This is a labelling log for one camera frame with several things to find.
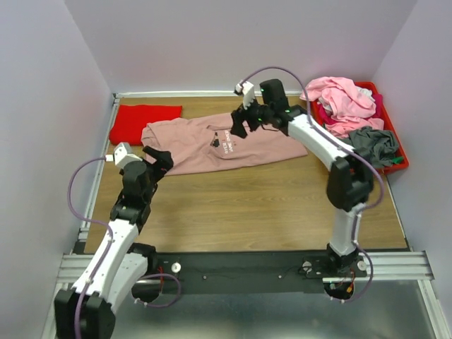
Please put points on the magenta t-shirt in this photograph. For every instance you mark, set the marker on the magenta t-shirt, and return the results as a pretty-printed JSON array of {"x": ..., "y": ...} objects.
[{"x": 327, "y": 118}]

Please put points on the red t-shirt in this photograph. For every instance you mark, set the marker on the red t-shirt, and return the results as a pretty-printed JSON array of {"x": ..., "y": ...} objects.
[{"x": 132, "y": 119}]

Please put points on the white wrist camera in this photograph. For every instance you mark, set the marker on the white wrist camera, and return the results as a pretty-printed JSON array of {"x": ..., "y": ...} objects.
[
  {"x": 246, "y": 91},
  {"x": 122, "y": 155}
]

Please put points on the white printed t-shirt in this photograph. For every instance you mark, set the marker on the white printed t-shirt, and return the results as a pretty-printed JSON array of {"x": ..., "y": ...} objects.
[{"x": 349, "y": 102}]

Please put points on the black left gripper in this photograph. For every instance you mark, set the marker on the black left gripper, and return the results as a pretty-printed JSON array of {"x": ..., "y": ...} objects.
[{"x": 163, "y": 158}]

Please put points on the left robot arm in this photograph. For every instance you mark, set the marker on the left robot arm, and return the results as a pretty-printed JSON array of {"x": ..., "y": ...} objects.
[{"x": 88, "y": 309}]

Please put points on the light pink t-shirt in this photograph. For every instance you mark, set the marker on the light pink t-shirt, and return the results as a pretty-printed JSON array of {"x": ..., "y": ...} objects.
[{"x": 346, "y": 123}]

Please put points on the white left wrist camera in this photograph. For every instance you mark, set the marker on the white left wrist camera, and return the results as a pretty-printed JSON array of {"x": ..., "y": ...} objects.
[{"x": 122, "y": 155}]

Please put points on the red plastic bin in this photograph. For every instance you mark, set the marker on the red plastic bin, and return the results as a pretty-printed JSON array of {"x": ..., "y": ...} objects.
[{"x": 387, "y": 126}]

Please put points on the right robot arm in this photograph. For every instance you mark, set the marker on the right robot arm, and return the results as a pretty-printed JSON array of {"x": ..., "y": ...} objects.
[{"x": 349, "y": 183}]

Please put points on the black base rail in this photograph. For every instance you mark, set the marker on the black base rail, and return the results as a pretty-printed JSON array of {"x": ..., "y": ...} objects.
[{"x": 249, "y": 272}]

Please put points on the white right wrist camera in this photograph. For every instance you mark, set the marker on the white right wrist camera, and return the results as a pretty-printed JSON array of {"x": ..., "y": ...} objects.
[{"x": 246, "y": 91}]

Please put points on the dusty pink graphic t-shirt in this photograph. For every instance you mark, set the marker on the dusty pink graphic t-shirt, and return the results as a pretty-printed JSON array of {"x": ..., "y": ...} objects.
[{"x": 205, "y": 144}]

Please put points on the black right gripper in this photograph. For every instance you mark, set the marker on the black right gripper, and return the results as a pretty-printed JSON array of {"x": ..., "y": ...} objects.
[{"x": 237, "y": 119}]

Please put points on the green t-shirt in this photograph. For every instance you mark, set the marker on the green t-shirt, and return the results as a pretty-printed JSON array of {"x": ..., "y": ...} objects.
[{"x": 397, "y": 160}]

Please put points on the grey t-shirt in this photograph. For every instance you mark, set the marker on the grey t-shirt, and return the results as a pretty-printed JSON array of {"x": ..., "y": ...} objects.
[{"x": 382, "y": 144}]

